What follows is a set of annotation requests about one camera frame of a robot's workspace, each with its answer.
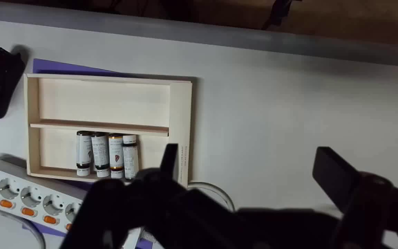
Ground white power strip cable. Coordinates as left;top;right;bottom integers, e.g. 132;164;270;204
187;179;237;214

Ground grey thin cable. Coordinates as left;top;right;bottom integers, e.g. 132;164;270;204
0;200;48;249

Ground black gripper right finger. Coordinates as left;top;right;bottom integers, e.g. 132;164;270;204
310;145;398;240

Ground white bottle red print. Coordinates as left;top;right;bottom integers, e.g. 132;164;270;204
107;132;125;181

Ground black stand leg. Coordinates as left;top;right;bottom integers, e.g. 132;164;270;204
261;0;301;30

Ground white bottle black band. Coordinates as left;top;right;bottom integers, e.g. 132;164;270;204
121;132;139;181

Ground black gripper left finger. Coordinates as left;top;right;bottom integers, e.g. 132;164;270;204
157;142;180;182

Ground white bottle black cap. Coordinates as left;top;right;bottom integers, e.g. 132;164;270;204
74;129;93;178
89;131;110;179

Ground white power strip orange switches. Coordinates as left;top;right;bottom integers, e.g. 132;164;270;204
0;157;85;235

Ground light wooden divided tray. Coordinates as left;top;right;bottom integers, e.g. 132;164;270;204
23;71;194;188

